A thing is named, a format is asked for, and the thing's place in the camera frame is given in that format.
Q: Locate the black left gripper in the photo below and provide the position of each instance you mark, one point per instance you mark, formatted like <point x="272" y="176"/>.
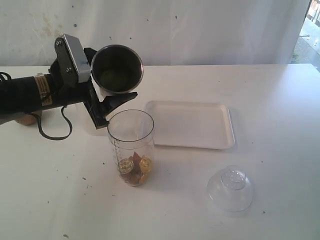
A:
<point x="65" y="90"/>

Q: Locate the stainless steel cup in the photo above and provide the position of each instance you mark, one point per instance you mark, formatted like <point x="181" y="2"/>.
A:
<point x="117" y="69"/>

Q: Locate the brown wooden cup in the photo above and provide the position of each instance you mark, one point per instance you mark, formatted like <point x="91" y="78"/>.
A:
<point x="29" y="119"/>

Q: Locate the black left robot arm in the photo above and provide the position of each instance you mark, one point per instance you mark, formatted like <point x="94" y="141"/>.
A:
<point x="20" y="96"/>

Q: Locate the clear plastic shaker cup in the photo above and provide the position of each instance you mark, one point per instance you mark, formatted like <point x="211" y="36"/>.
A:
<point x="131" y="131"/>

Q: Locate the clear dome shaker lid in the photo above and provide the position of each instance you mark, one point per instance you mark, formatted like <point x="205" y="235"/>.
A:
<point x="230" y="192"/>

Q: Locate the translucent white plastic cup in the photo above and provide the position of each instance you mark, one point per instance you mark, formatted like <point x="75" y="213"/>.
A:
<point x="91" y="114"/>

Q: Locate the white rectangular plastic tray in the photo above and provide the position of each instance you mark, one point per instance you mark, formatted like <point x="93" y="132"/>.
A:
<point x="191" y="124"/>

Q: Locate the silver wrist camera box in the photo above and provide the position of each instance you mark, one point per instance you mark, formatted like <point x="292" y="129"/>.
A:
<point x="78" y="58"/>

